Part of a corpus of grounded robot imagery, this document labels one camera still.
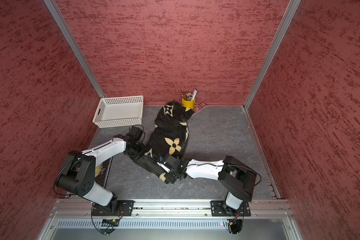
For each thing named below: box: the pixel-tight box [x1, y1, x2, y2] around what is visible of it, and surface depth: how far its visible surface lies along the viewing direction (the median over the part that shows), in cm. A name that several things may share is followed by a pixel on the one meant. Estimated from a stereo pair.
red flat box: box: [192, 102, 207, 116], surface depth 120 cm
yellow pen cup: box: [182, 98, 196, 110], surface depth 116 cm
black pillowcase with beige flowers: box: [133, 100, 194, 184], surface depth 99 cm
